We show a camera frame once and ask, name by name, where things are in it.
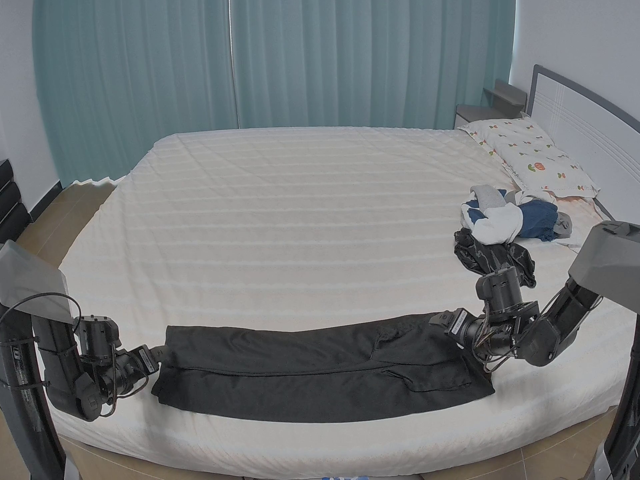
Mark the blue-green curtain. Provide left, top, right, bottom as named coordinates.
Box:
left=230, top=0, right=518, bottom=130
left=32, top=0, right=238, bottom=189

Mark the black chest of drawers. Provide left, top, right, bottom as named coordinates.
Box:
left=0, top=159, right=31, bottom=241

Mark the grey bedside table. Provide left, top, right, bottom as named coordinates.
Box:
left=455, top=79, right=528, bottom=129

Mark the black T-shirt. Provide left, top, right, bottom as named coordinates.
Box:
left=151, top=310, right=496, bottom=424

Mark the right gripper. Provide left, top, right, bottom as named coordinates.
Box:
left=429, top=309, right=478, bottom=346

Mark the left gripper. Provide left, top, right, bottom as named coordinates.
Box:
left=129, top=347, right=168, bottom=378

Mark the white printed pillow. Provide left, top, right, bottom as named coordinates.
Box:
left=457, top=116, right=601, bottom=199

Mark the pile of clothes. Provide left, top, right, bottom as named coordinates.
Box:
left=452, top=183, right=576, bottom=289

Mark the bed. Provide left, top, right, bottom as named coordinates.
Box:
left=45, top=64, right=640, bottom=476

